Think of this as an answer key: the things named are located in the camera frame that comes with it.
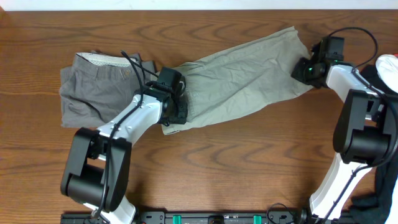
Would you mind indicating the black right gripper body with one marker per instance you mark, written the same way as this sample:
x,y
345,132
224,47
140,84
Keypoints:
x,y
305,72

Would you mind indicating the black garment in pile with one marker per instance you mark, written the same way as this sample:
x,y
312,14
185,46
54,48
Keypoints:
x,y
378,207

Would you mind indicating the folded dark grey shorts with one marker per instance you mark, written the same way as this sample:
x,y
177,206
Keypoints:
x,y
97,87

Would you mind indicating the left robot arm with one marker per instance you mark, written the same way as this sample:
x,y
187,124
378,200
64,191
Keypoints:
x,y
97,169

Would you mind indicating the light khaki green pants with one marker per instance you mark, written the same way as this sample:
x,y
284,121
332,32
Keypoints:
x,y
241,80

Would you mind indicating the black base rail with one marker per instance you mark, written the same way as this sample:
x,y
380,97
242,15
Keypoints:
x,y
211,218

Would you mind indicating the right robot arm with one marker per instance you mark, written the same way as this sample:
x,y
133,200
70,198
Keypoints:
x,y
365,135

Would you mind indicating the white garment in pile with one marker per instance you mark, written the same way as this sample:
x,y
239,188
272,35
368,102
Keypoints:
x,y
387,70

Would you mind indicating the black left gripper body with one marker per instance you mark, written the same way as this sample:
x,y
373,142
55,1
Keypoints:
x,y
178,114

